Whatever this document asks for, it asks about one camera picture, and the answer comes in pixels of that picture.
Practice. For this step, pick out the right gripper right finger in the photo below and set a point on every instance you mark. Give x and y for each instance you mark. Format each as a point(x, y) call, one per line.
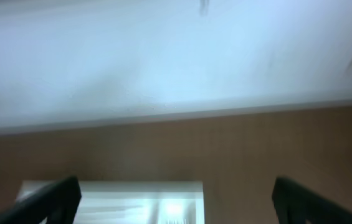
point(294, 203)

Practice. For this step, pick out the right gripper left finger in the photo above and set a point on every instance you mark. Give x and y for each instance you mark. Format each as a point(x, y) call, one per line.
point(54, 203)

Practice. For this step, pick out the white cutlery tray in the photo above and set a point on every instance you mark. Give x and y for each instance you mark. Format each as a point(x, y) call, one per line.
point(140, 202)

